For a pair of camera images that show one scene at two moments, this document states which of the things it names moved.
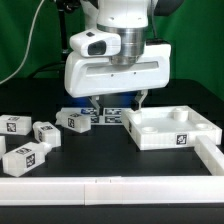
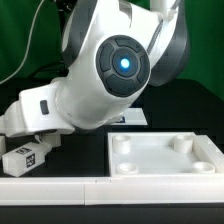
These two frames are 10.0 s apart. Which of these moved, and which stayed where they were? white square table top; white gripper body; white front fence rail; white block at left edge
Moved: white gripper body; white square table top
Stayed: white block at left edge; white front fence rail
